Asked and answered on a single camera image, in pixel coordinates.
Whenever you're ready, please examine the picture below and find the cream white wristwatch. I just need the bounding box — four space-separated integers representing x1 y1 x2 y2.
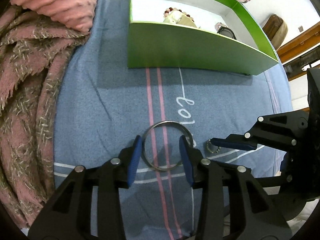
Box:
163 10 197 28

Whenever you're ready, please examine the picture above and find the black fitness band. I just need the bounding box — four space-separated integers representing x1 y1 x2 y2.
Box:
217 26 236 40

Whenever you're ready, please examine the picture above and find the pink woven fringed scarf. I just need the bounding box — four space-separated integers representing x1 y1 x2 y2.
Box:
1 5 89 229

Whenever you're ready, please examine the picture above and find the blue striped bed sheet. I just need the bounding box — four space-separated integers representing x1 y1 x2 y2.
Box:
54 0 292 239

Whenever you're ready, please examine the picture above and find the wooden door frame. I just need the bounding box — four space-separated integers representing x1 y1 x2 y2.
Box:
277 22 319 81

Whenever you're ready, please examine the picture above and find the red pink bead bracelet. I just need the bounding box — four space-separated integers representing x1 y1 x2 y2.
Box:
163 6 195 23

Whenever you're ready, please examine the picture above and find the small rhinestone ring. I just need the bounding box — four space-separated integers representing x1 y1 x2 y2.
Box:
205 139 221 154

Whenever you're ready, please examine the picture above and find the silver metal bangle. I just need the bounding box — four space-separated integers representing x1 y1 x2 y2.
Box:
142 120 195 172

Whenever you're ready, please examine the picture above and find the green cardboard box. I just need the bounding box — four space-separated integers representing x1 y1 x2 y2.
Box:
127 0 278 75

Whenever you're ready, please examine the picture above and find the brown wooden chair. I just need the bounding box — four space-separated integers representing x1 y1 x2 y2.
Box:
263 14 288 50

